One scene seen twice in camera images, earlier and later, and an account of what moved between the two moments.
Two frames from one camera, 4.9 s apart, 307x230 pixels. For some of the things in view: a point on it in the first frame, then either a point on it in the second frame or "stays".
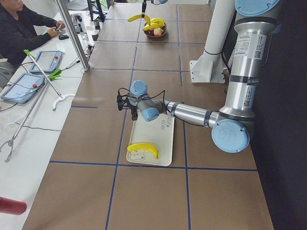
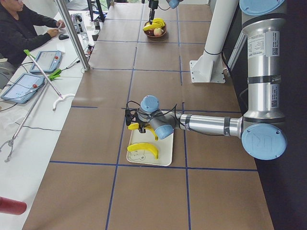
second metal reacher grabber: [11, 141] stays
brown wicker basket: [150, 32] stays
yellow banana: [144, 146] stays
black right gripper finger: [144, 5] → [153, 4]
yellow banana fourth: [155, 25] stays
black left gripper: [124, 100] → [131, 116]
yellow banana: [158, 20] stays
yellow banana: [146, 17] → [135, 126]
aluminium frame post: [84, 62] stays
